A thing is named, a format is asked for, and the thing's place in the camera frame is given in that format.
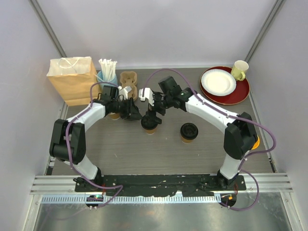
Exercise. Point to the white paper plate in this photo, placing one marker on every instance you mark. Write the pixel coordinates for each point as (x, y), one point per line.
(218, 82)

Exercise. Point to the stack of black lids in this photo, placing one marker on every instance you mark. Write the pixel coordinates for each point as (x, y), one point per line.
(133, 117)

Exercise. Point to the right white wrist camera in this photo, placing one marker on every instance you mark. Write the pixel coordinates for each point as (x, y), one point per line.
(146, 94)

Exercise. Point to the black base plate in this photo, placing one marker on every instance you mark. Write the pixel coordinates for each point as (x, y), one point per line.
(161, 185)

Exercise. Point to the red round tray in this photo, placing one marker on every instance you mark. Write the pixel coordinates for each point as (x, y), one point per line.
(240, 93)

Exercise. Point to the aluminium frame rail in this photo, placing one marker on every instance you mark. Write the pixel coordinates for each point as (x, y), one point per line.
(61, 189)

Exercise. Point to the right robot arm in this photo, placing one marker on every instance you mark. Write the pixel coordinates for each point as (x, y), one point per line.
(239, 132)

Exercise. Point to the stack of paper cups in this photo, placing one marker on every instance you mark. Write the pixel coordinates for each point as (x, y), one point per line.
(114, 116)

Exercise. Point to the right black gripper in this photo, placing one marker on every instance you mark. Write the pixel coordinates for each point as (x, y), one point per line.
(152, 113)

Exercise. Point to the cardboard cup carrier stack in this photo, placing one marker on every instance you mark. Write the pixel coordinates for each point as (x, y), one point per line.
(129, 79)

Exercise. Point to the brown paper cup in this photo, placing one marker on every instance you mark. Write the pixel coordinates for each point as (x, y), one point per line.
(150, 131)
(187, 140)

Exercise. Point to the light blue straw holder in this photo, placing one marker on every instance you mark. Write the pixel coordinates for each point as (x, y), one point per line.
(113, 82)

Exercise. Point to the black coffee cup lid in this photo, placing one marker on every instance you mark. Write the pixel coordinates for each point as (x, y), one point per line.
(189, 131)

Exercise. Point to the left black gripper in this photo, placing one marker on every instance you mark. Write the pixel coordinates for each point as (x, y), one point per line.
(130, 108)

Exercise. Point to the orange bowl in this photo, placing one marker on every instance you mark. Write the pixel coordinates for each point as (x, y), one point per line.
(257, 143)

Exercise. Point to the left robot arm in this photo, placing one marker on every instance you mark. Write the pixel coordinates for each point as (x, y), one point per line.
(68, 140)

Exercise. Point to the pale yellow mug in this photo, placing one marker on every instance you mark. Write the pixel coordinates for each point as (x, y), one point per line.
(239, 70)

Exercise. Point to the brown paper bag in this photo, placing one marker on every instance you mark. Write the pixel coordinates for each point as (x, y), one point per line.
(72, 78)

